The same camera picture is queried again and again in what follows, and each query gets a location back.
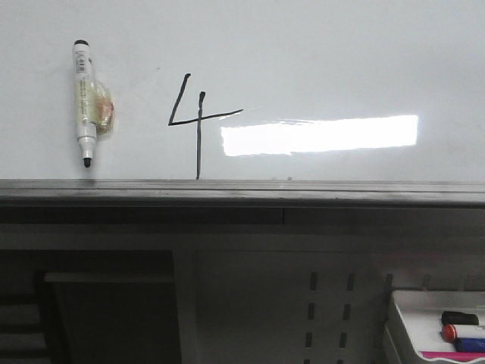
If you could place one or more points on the white whiteboard marker with tape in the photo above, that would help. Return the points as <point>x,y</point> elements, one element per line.
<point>93,102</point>

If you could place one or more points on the white whiteboard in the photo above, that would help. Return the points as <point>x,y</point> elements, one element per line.
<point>256,90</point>

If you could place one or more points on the red capped whiteboard marker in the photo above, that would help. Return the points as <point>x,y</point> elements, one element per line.
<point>451,332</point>

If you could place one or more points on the blue capped whiteboard marker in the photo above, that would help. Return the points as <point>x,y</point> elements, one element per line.
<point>469,345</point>

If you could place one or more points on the white perforated pegboard panel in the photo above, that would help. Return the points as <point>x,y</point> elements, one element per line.
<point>276,306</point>

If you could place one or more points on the white wavy-edged marker tray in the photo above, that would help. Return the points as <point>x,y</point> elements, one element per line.
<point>414,323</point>

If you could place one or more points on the dark grey cabinet panel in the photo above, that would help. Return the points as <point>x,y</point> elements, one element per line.
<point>88,307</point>

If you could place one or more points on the black marker cap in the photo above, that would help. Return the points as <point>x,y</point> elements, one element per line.
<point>459,318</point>

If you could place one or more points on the pink highlighter pen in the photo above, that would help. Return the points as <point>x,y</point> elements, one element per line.
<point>456,356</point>

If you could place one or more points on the grey whiteboard bottom frame rail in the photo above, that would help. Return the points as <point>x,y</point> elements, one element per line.
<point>55,201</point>

